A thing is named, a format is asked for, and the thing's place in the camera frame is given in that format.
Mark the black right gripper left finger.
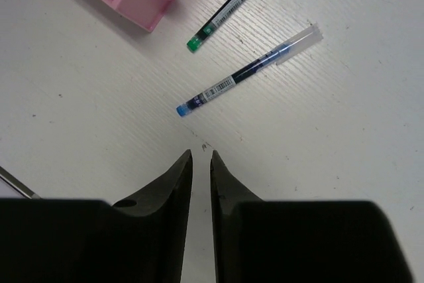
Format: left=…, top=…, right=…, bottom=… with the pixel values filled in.
left=1, top=151, right=193, bottom=282

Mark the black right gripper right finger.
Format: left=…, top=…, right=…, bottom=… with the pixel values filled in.
left=210, top=152, right=413, bottom=282

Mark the blue gel pen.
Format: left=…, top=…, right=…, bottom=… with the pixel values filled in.
left=176, top=24, right=323, bottom=117

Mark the green gel pen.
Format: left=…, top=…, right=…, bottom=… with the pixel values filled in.
left=186, top=0, right=245, bottom=53

